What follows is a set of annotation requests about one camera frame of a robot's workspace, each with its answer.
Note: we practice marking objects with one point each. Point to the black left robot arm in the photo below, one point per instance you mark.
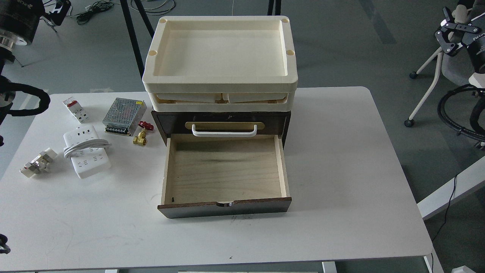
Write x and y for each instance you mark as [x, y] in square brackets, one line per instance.
[19, 20]

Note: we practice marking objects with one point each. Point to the white circuit breaker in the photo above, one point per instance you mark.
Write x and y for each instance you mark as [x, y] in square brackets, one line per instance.
[76, 109]

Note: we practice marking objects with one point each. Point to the open wooden drawer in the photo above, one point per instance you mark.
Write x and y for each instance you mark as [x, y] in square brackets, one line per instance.
[224, 176]

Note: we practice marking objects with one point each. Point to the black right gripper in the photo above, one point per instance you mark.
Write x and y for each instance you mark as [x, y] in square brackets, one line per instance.
[450, 33]

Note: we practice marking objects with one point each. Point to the brass valve red handle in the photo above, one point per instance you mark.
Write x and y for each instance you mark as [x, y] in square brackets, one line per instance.
[141, 138]

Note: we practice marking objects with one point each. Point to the dark wooden cabinet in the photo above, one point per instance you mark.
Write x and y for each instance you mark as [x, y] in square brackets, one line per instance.
[267, 122]

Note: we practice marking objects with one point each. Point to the white side table edge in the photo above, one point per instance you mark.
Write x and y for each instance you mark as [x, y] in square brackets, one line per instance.
[466, 182]

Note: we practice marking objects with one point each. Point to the metal mesh power supply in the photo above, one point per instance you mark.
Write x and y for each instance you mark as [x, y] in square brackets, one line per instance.
[123, 116]

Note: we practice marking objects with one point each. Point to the white power strip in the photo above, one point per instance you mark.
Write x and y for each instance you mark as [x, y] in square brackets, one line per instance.
[86, 151]

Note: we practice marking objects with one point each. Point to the white office chair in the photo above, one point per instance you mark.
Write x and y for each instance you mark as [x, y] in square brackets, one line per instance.
[443, 62]

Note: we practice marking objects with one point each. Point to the cream plastic top tray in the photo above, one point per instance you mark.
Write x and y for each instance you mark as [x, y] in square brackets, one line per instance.
[221, 64]

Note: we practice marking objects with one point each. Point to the white metal connector part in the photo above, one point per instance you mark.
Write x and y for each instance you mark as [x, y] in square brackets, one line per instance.
[39, 163]

